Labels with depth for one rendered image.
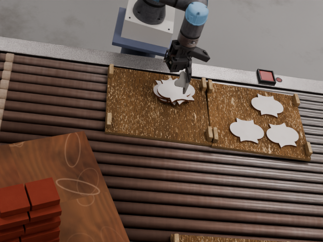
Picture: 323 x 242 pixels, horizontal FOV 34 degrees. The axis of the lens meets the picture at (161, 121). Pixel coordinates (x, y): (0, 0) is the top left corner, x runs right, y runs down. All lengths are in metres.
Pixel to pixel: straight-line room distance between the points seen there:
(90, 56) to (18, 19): 1.64
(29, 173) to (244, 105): 0.98
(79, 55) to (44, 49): 0.14
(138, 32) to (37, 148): 0.90
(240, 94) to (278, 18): 2.37
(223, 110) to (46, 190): 1.04
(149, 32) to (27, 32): 1.48
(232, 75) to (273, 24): 2.15
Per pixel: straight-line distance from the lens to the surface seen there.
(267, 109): 2.24
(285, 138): 2.16
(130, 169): 1.87
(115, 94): 2.07
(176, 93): 2.08
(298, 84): 2.48
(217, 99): 2.19
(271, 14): 4.58
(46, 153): 1.71
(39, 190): 1.31
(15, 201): 1.29
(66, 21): 3.85
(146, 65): 2.26
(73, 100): 2.04
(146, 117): 2.02
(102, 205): 1.62
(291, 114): 2.29
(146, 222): 1.77
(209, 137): 2.00
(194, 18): 1.81
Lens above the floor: 2.41
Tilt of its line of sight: 47 degrees down
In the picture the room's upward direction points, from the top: 20 degrees clockwise
